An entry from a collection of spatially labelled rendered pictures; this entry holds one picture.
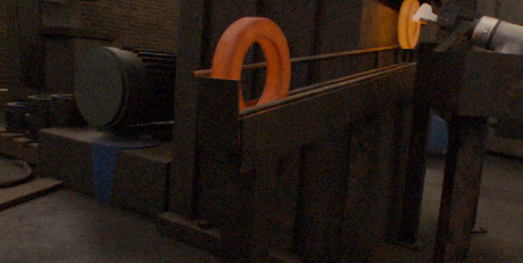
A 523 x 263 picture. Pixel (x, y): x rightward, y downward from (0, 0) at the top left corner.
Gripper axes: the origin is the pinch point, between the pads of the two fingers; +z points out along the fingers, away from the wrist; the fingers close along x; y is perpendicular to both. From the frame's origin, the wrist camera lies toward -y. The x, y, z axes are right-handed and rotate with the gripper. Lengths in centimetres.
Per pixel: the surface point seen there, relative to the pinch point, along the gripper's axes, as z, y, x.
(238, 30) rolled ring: -4, -11, 95
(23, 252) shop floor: 67, -105, 75
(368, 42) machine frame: 3.2, -10.7, 19.7
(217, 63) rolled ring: -4, -16, 98
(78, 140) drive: 117, -95, 26
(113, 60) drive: 110, -54, 21
